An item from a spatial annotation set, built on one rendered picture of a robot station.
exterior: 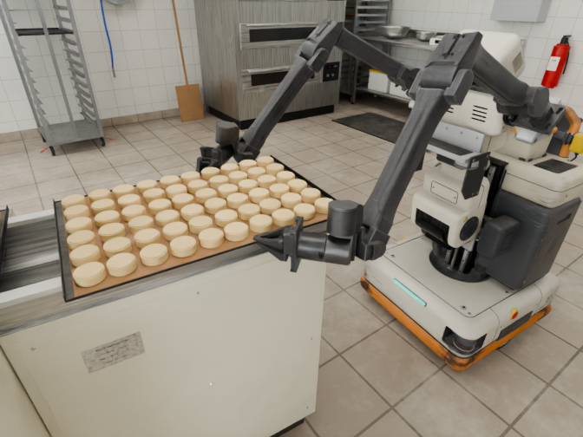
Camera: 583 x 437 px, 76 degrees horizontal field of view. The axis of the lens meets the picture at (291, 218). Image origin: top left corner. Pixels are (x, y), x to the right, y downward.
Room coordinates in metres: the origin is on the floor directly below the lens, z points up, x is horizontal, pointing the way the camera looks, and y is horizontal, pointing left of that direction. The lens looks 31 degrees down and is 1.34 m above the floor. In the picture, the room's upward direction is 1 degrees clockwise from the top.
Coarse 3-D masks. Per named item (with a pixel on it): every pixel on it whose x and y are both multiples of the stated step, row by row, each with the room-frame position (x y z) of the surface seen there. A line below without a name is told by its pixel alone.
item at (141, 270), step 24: (264, 168) 1.03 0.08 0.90; (216, 192) 0.86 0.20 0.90; (240, 192) 0.87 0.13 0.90; (120, 216) 0.74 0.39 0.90; (96, 240) 0.64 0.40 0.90; (168, 240) 0.64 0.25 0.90; (72, 264) 0.56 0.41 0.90; (144, 264) 0.56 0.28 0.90; (168, 264) 0.56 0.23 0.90; (96, 288) 0.49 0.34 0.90
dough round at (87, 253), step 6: (84, 246) 0.59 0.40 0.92; (90, 246) 0.59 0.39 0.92; (96, 246) 0.59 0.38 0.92; (72, 252) 0.57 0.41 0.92; (78, 252) 0.57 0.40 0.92; (84, 252) 0.57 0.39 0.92; (90, 252) 0.57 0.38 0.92; (96, 252) 0.57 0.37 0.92; (72, 258) 0.55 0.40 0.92; (78, 258) 0.55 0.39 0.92; (84, 258) 0.55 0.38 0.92; (90, 258) 0.56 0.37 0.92; (96, 258) 0.57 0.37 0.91; (78, 264) 0.55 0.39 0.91
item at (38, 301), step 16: (320, 224) 0.78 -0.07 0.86; (224, 256) 0.65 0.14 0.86; (240, 256) 0.67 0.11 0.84; (176, 272) 0.60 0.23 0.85; (32, 288) 0.49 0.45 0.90; (48, 288) 0.49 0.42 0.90; (128, 288) 0.55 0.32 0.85; (0, 304) 0.46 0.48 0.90; (16, 304) 0.47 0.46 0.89; (32, 304) 0.48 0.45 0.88; (48, 304) 0.49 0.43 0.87; (64, 304) 0.50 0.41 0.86; (80, 304) 0.51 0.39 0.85; (0, 320) 0.45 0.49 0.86; (16, 320) 0.46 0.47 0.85; (32, 320) 0.47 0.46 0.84
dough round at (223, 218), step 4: (220, 212) 0.73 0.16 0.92; (224, 212) 0.73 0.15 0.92; (228, 212) 0.73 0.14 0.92; (232, 212) 0.73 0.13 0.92; (236, 212) 0.73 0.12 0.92; (216, 216) 0.71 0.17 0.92; (220, 216) 0.71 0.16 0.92; (224, 216) 0.71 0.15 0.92; (228, 216) 0.71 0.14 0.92; (232, 216) 0.71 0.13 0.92; (236, 216) 0.72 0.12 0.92; (216, 220) 0.70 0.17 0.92; (220, 220) 0.70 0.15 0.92; (224, 220) 0.70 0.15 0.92; (228, 220) 0.70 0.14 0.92; (232, 220) 0.70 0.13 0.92; (236, 220) 0.71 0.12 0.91; (216, 224) 0.71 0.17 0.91; (220, 224) 0.70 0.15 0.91; (224, 224) 0.69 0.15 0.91
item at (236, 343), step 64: (256, 256) 0.68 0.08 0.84; (64, 320) 0.49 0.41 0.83; (128, 320) 0.54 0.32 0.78; (192, 320) 0.60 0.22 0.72; (256, 320) 0.68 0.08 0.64; (320, 320) 0.78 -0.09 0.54; (64, 384) 0.46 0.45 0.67; (128, 384) 0.52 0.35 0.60; (192, 384) 0.58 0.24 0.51; (256, 384) 0.67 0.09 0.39
